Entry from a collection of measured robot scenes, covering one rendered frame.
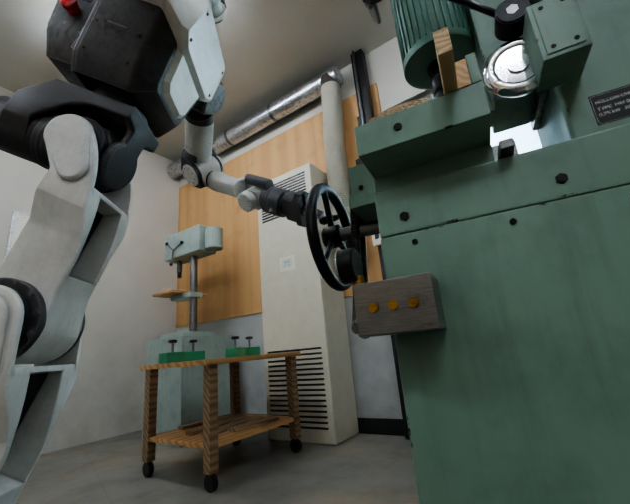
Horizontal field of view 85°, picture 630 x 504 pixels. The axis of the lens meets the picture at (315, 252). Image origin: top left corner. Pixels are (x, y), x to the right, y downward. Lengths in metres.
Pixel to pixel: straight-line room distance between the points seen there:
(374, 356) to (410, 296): 1.82
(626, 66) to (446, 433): 0.70
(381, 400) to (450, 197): 1.85
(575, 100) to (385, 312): 0.53
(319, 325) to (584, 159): 1.77
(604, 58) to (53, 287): 1.06
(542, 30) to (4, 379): 1.03
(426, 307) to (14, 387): 0.64
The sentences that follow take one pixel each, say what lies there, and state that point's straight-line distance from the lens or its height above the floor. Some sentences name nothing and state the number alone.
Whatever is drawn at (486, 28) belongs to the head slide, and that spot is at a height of 1.19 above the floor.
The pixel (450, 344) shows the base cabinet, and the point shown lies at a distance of 0.59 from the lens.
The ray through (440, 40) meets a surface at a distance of 0.58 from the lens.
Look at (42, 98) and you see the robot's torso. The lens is 0.92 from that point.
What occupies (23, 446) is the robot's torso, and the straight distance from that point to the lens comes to 0.86.
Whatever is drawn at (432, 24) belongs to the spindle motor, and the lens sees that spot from 1.02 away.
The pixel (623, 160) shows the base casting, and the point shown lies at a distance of 0.66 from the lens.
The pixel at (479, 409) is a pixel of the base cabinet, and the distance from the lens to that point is 0.60.
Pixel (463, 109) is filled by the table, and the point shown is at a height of 0.86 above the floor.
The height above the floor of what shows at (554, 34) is 1.00.
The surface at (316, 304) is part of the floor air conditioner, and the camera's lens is 2.19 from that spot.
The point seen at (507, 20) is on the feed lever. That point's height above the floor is 1.10.
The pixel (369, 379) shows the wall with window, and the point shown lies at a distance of 2.36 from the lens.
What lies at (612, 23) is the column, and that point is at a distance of 0.93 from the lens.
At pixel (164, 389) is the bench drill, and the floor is 0.35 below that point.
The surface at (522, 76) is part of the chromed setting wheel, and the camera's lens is 0.83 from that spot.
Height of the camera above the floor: 0.53
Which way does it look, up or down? 16 degrees up
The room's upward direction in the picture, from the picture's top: 5 degrees counter-clockwise
